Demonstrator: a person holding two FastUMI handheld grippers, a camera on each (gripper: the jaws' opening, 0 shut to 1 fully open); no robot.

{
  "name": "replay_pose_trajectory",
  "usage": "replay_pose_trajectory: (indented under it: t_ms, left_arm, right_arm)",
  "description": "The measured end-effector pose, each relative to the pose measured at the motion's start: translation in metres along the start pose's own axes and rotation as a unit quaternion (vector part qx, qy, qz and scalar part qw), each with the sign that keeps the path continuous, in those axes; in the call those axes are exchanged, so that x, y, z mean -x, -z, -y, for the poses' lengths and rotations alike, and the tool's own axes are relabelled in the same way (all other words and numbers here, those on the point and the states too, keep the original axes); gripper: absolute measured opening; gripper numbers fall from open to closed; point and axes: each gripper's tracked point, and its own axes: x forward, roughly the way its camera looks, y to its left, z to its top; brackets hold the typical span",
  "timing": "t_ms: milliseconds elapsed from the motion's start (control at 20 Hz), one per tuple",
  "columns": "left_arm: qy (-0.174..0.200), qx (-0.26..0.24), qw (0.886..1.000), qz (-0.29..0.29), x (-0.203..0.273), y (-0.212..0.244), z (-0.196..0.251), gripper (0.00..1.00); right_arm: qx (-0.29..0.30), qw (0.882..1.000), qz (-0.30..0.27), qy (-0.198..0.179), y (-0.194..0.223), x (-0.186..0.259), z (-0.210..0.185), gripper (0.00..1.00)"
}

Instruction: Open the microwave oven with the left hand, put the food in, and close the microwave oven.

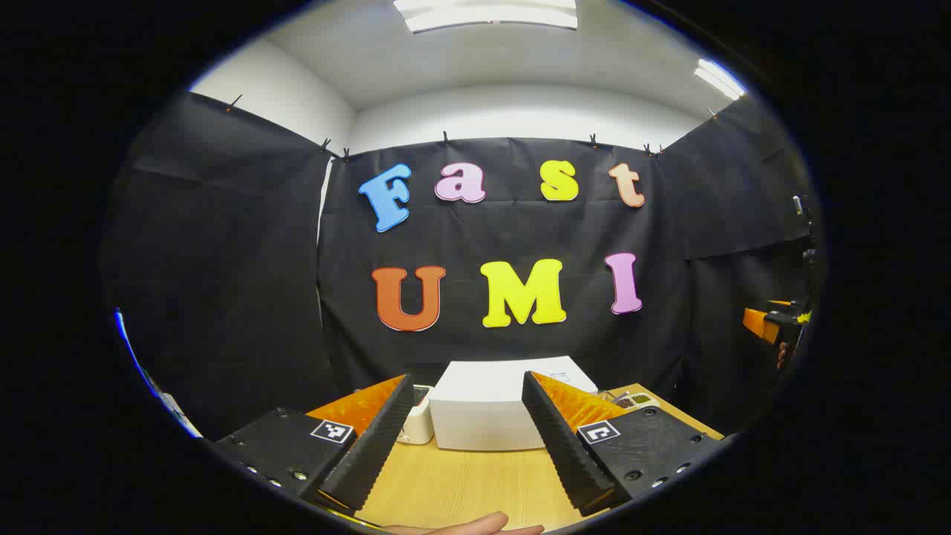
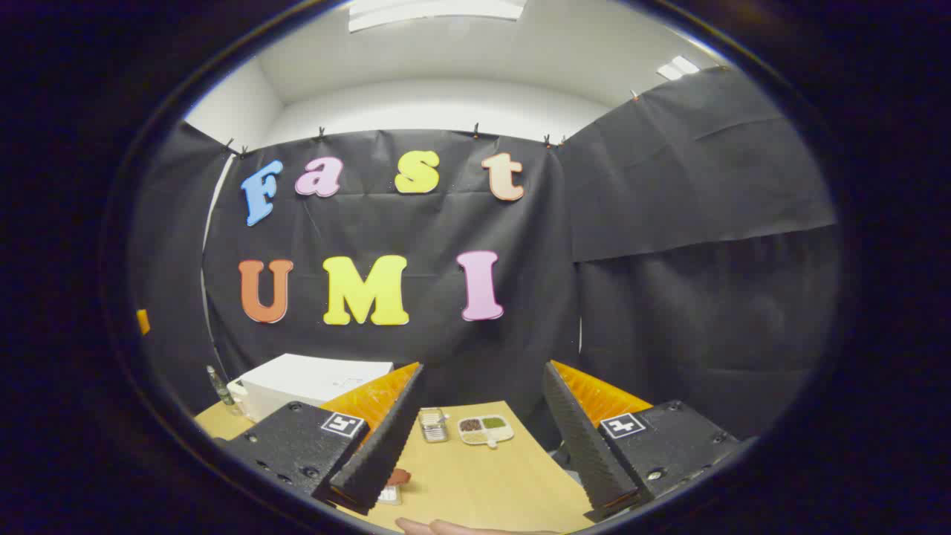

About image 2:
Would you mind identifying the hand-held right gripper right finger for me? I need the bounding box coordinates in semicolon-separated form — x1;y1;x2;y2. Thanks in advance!
542;360;744;523

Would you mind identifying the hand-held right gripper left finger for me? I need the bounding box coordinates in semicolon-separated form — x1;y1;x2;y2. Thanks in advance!
215;362;426;516

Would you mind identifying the white microwave oven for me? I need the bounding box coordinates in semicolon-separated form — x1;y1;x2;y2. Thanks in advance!
241;353;395;423

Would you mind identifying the white divided spice dish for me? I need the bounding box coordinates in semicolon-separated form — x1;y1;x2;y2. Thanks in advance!
457;415;515;450

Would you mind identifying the clear plastic water bottle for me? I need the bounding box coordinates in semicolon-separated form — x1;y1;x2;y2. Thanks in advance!
207;364;238;409

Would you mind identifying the black backdrop cloth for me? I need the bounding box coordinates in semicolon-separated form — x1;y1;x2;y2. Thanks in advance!
126;65;844;447

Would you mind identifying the small ceiling light panel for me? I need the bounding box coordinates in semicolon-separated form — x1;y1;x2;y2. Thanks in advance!
657;55;701;81

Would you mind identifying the metal wire basket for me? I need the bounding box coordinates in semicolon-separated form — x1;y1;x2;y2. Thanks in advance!
418;407;449;444

